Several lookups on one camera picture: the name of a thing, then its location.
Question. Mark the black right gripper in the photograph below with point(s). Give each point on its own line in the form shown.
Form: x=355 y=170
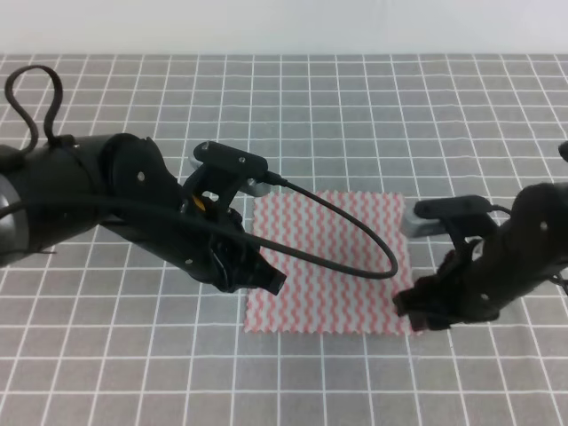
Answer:
x=472 y=285

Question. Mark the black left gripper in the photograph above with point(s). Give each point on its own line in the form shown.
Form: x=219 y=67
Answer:
x=227 y=263

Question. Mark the pink white wavy towel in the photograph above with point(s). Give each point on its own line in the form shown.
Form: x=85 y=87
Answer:
x=314 y=299

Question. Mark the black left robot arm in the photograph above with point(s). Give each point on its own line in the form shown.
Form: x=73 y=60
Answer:
x=122 y=183

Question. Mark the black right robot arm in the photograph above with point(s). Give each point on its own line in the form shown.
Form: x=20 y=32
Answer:
x=536 y=224

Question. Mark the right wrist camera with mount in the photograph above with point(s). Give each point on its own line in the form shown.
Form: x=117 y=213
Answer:
x=459 y=217

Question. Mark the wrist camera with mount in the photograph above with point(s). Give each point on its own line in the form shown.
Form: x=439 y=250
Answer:
x=459 y=217
x=224 y=170

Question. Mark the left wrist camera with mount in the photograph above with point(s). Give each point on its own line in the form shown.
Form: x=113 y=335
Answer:
x=224 y=170

